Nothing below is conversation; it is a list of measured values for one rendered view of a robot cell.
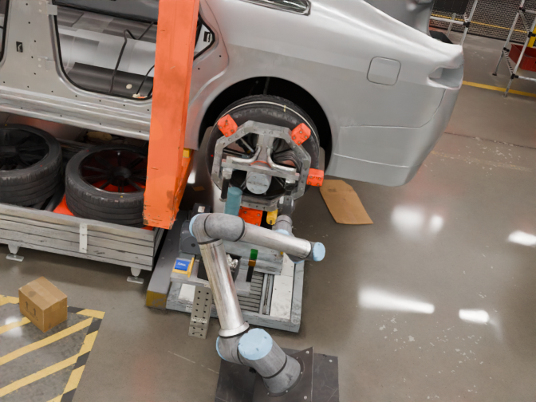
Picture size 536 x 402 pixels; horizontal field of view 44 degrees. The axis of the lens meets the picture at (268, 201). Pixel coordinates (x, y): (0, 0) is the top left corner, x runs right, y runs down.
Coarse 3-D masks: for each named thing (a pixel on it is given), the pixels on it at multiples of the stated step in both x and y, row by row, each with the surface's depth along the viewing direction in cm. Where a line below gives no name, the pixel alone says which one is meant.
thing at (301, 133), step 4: (300, 124) 365; (304, 124) 366; (296, 128) 366; (300, 128) 361; (304, 128) 362; (308, 128) 366; (292, 132) 366; (296, 132) 362; (300, 132) 361; (304, 132) 361; (308, 132) 363; (292, 136) 363; (296, 136) 363; (300, 136) 363; (304, 136) 363; (308, 136) 362; (296, 140) 364; (300, 140) 364; (304, 140) 364
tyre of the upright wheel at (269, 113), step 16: (256, 96) 382; (272, 96) 383; (224, 112) 384; (240, 112) 369; (256, 112) 367; (272, 112) 367; (288, 112) 372; (304, 112) 385; (208, 144) 381; (304, 144) 375; (208, 160) 386; (304, 192) 394
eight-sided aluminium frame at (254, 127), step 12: (240, 132) 365; (264, 132) 363; (276, 132) 363; (288, 132) 363; (216, 144) 370; (228, 144) 370; (300, 144) 370; (216, 156) 375; (300, 156) 370; (216, 168) 379; (216, 180) 383; (300, 180) 379; (300, 192) 383; (240, 204) 391; (252, 204) 391; (264, 204) 391; (276, 204) 390
